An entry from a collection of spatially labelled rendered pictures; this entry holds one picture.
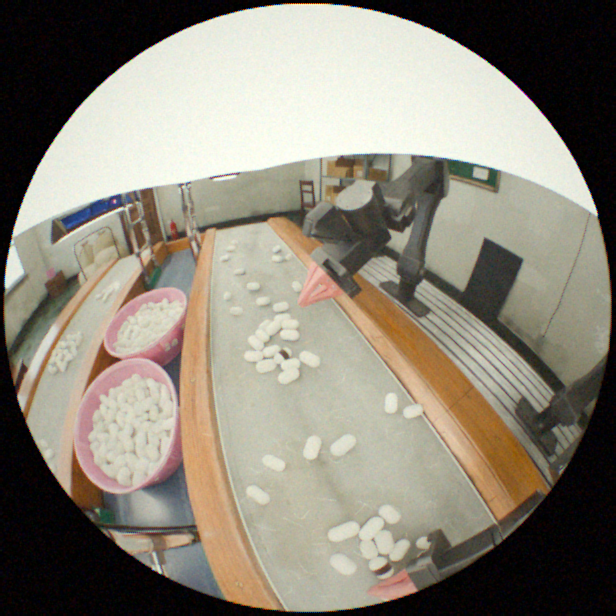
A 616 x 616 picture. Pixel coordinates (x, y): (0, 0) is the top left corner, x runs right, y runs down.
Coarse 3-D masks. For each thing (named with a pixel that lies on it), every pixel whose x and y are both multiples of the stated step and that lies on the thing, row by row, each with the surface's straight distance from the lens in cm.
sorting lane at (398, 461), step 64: (256, 256) 77; (256, 320) 46; (320, 320) 44; (256, 384) 35; (320, 384) 34; (384, 384) 36; (256, 448) 31; (320, 448) 30; (384, 448) 32; (256, 512) 30; (320, 512) 30; (448, 512) 36; (320, 576) 32
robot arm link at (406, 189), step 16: (416, 160) 56; (432, 160) 56; (400, 176) 48; (416, 176) 48; (432, 176) 55; (448, 176) 63; (384, 192) 41; (400, 192) 41; (416, 192) 46; (448, 192) 65; (400, 208) 38
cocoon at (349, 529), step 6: (348, 522) 29; (354, 522) 29; (336, 528) 28; (342, 528) 28; (348, 528) 28; (354, 528) 28; (330, 534) 28; (336, 534) 28; (342, 534) 28; (348, 534) 28; (354, 534) 29; (336, 540) 28
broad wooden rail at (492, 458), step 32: (288, 224) 108; (352, 320) 45; (384, 320) 43; (384, 352) 39; (416, 352) 40; (416, 384) 36; (448, 384) 38; (448, 416) 36; (480, 416) 39; (448, 448) 36; (480, 448) 37; (512, 448) 42; (480, 480) 38; (512, 480) 41
